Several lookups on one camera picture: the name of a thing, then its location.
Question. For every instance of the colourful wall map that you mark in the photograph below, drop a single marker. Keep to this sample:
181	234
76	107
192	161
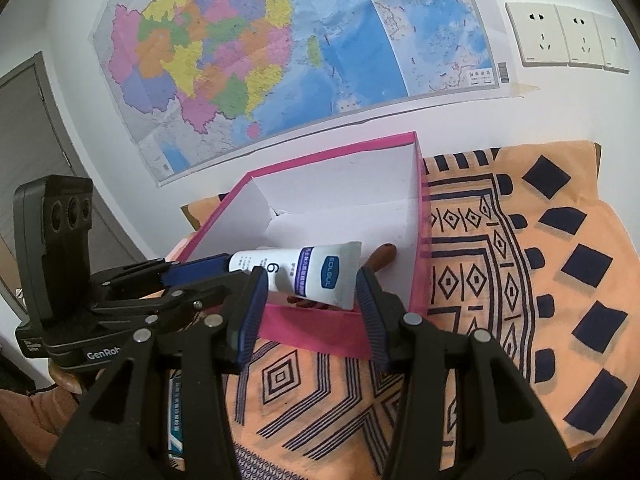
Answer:
198	82

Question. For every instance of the white blue cream tube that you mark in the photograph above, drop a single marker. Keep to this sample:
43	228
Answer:
325	274

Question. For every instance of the blue white medicine box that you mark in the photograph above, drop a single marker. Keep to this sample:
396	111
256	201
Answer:
174	425

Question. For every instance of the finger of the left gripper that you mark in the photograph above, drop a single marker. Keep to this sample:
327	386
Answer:
159	273

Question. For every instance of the brown wooden stick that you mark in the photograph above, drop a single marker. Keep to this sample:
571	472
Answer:
383	256

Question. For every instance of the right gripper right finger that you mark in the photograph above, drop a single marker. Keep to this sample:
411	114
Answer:
381	313

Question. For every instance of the orange patterned cloth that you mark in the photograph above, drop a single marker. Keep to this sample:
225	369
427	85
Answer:
521	246

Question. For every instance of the black tracking camera box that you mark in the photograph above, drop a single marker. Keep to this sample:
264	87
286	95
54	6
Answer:
52	219

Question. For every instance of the pink cardboard box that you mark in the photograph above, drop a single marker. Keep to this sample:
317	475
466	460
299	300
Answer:
373	192

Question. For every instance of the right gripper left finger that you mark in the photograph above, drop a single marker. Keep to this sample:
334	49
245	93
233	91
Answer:
246	317

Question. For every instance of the left hand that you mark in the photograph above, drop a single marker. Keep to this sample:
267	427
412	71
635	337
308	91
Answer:
32	423

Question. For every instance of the white wall socket panel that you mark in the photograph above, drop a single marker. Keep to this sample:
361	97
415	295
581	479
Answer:
551	35

